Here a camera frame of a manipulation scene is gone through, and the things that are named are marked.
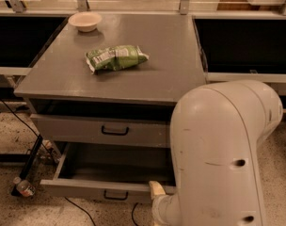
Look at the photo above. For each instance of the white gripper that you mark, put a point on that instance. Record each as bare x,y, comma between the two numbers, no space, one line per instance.
157,207

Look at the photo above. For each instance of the grey drawer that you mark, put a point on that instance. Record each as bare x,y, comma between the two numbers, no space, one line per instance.
103,130
111,173

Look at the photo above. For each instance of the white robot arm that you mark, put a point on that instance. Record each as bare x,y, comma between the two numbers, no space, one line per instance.
215,131

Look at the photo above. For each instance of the grey top drawer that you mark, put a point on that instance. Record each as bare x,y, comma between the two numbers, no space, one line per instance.
103,130

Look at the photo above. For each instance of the grey drawer cabinet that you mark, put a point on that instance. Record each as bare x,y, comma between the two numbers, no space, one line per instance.
62,84

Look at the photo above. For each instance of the black metal leg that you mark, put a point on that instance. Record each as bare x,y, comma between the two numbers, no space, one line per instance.
28,165

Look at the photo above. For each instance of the plastic bottle on floor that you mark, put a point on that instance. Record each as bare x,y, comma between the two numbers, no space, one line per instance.
24,187

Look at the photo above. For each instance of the green chip bag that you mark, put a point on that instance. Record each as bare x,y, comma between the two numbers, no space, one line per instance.
115,58

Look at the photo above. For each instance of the beige bowl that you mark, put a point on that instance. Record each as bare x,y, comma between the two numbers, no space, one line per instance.
85,21

